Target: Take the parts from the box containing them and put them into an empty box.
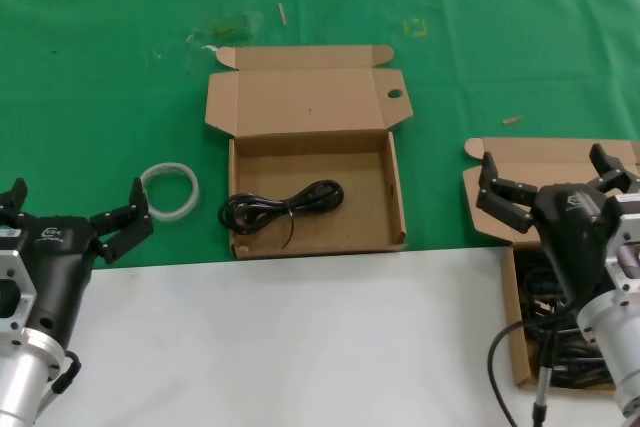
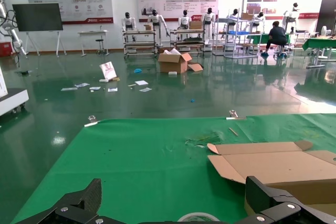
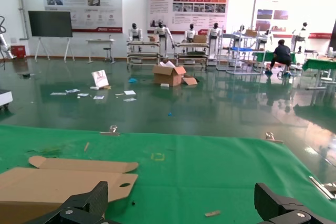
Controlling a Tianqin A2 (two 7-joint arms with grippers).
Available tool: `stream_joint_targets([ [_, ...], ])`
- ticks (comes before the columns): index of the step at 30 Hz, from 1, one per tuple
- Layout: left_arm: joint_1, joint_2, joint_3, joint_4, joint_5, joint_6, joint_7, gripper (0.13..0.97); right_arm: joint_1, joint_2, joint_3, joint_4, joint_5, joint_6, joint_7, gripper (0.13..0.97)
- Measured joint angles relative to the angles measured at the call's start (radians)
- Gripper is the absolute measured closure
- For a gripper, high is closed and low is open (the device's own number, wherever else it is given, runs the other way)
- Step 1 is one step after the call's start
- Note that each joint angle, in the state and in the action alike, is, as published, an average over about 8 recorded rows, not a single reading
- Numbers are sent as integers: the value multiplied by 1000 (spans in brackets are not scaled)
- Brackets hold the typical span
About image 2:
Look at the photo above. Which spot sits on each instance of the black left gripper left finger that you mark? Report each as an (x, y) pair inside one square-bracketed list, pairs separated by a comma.
[(78, 205)]

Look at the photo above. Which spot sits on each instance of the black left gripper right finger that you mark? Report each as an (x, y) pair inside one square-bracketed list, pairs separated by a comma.
[(270, 203)]

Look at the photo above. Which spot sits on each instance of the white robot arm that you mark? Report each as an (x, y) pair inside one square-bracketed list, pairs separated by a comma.
[(14, 37)]

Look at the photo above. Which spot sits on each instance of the cardboard box with round hole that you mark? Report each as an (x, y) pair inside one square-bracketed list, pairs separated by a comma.
[(283, 166)]

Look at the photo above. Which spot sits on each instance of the red box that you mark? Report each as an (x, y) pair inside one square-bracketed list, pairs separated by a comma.
[(5, 48)]

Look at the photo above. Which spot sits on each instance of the cardboard box on rack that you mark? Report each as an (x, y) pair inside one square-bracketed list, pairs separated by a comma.
[(247, 16)]

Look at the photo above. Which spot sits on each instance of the small cardboard box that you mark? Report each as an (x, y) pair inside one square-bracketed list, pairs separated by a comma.
[(148, 27)]

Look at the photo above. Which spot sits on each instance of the medium cardboard box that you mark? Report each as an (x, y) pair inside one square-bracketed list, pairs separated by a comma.
[(196, 25)]

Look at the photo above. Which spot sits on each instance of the clear tape roll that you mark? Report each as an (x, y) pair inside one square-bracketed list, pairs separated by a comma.
[(199, 214)]

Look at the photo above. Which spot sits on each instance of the green cloth table cover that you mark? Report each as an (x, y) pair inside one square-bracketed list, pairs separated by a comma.
[(144, 161)]

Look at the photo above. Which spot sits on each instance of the thin wooden stick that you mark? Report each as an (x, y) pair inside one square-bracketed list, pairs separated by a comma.
[(233, 131)]

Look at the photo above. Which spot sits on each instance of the silver binder clip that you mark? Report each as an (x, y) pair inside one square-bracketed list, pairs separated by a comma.
[(92, 122), (235, 117)]

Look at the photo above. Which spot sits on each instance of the crumpled clear plastic wrap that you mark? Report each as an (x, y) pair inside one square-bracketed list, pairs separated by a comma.
[(204, 139)]

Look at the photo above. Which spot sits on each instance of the white paper sheet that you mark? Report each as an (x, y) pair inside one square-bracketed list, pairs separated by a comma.
[(145, 89), (69, 89), (112, 89), (82, 85), (141, 82), (95, 88)]

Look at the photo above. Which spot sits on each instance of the white wheeled machine base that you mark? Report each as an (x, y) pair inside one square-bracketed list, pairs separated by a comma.
[(13, 100)]

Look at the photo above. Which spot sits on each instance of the white and red paper bag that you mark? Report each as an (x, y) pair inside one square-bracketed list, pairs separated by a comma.
[(108, 70)]

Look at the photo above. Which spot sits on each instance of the blue cap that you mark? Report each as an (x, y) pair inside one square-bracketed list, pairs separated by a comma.
[(138, 71)]

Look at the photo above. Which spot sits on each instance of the flat cardboard piece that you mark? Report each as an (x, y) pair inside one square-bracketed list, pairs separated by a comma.
[(195, 67)]

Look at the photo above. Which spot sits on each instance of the white foam block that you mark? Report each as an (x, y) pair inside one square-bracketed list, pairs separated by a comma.
[(172, 73)]

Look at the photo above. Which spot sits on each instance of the black round stool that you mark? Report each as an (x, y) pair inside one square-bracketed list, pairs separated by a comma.
[(99, 41)]

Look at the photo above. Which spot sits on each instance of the green covered table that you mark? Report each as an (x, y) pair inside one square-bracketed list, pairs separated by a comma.
[(320, 43)]

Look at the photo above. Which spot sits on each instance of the seated person in black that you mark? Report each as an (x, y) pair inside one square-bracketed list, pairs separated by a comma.
[(277, 35)]

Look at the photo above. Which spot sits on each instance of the metal shelf cart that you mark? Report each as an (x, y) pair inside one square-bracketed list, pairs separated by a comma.
[(139, 48), (186, 41)]

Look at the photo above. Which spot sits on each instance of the large open cardboard carton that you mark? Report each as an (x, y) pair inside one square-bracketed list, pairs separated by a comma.
[(170, 64)]

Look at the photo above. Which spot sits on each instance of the white narrow table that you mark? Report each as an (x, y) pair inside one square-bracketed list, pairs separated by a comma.
[(93, 33)]

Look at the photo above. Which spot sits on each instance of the small white fan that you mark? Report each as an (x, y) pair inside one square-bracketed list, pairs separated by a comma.
[(325, 30)]

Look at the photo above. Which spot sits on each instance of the white humanoid robot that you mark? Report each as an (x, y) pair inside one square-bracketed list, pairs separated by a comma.
[(155, 19), (185, 20), (260, 16), (128, 22), (291, 15), (234, 14), (208, 20)]

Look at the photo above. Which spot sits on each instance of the tall metal rack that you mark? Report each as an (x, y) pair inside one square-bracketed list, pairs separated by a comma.
[(236, 19)]

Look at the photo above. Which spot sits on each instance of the black screen on stand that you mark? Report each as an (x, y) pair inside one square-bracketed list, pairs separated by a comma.
[(36, 16)]

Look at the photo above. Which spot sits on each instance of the large black panel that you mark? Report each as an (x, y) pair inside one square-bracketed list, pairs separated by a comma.
[(328, 14)]

